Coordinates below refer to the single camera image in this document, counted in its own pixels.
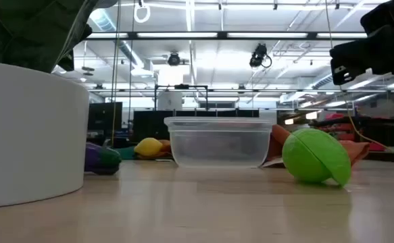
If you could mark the red storage bins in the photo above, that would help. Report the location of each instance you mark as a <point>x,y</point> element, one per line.
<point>348,130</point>

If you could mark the orange cloth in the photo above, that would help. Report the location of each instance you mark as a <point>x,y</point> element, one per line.
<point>279,138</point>

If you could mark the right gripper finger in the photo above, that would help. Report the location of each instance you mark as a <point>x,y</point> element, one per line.
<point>362,57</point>

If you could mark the black screen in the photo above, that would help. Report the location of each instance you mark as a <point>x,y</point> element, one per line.
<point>104,116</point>

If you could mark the white plant pot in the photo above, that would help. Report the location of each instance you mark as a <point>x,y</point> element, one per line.
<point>31,135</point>

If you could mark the yellow toy lemon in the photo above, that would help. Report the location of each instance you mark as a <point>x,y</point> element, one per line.
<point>148,146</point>

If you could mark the black low partition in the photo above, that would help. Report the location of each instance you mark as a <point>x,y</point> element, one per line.
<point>149,125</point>

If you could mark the white column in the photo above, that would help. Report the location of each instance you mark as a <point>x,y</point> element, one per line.
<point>169,100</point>

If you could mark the clear plastic tupperware container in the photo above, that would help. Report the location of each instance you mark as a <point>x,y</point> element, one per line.
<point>218,145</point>

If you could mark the light green toy pear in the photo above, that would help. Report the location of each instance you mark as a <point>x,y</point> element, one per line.
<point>311,158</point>

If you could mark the black hanging camera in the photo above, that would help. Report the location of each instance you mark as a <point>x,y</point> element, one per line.
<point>174,59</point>
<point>258,55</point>

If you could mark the dark green cloth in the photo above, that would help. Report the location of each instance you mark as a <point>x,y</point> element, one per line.
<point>125,152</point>

